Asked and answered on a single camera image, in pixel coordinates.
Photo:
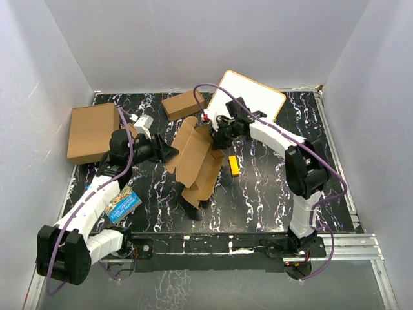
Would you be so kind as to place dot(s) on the large closed cardboard box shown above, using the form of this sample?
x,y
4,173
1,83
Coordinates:
x,y
90,132

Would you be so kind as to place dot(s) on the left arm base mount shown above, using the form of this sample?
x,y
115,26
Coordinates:
x,y
135,249

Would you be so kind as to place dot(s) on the flat cardboard box under large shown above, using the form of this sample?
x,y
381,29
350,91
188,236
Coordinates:
x,y
132,130

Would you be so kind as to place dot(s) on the colourful children's book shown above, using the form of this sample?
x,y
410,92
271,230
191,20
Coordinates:
x,y
122,205

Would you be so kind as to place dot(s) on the small cardboard box at back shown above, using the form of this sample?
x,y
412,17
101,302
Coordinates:
x,y
180,105

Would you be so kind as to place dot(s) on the yellow rectangular block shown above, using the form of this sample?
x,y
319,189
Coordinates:
x,y
234,165

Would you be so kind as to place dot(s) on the white board orange rim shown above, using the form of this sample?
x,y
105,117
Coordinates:
x,y
255,95

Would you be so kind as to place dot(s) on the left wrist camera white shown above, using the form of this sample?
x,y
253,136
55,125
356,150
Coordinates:
x,y
142,124

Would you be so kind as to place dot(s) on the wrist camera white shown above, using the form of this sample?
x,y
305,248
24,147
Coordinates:
x,y
210,116
142,124

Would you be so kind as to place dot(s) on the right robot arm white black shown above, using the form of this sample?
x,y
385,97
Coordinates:
x,y
306,168

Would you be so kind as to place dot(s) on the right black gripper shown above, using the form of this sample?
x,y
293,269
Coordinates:
x,y
219,141

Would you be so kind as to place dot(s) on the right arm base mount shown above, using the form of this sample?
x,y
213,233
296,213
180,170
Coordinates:
x,y
290,245

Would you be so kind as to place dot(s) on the aluminium frame rail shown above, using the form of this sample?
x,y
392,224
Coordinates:
x,y
231,271

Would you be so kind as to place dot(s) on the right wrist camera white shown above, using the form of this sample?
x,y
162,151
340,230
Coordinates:
x,y
210,116

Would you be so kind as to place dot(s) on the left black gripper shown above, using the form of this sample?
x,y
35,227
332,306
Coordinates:
x,y
160,150

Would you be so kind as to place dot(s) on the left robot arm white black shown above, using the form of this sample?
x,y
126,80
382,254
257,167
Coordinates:
x,y
66,251

